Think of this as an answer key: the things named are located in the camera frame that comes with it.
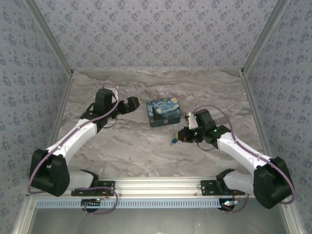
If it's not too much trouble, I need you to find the starry night tin box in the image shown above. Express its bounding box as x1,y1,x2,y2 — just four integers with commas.
146,97,182,128

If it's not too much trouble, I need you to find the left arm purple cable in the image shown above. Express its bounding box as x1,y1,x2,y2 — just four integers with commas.
26,82,120,195

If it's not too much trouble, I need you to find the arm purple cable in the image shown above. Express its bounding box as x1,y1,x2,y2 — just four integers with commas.
26,82,120,195
191,104,297,205

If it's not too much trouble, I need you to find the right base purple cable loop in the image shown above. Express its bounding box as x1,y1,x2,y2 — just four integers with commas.
222,187,249,214

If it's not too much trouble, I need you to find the short aluminium frame leg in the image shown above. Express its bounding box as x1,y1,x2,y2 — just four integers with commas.
280,196,305,234
12,197,37,234

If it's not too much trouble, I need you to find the steel sheet shelf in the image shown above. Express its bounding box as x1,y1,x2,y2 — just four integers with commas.
31,207,291,234

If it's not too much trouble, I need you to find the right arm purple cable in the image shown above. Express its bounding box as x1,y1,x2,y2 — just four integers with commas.
191,104,297,205

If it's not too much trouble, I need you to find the aluminium frame post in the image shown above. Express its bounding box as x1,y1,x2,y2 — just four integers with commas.
23,0,74,78
240,0,292,78

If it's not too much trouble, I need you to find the white slotted cable duct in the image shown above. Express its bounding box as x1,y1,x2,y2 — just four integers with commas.
36,197,226,209

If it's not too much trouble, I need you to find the aluminium table side rail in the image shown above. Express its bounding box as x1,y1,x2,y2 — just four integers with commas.
240,70,273,159
48,73,75,147

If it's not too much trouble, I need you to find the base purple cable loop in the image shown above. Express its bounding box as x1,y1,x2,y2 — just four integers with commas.
82,186,119,215
222,187,249,214

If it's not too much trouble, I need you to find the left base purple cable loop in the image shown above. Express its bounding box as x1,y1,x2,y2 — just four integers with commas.
82,186,119,215

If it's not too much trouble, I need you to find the long aluminium mounting rail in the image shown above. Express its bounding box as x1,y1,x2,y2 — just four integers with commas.
24,177,293,197

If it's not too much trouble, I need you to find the right small circuit board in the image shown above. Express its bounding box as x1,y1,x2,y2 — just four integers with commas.
220,199,238,210

